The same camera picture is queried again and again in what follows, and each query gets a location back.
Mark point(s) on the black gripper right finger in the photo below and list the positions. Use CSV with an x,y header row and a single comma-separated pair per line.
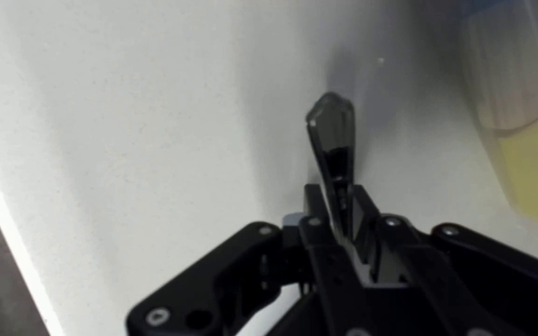
x,y
467,280

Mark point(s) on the grey cake slicer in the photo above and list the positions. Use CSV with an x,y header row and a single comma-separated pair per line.
x,y
330,123

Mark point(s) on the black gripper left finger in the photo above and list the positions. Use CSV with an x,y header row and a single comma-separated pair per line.
x,y
231,267

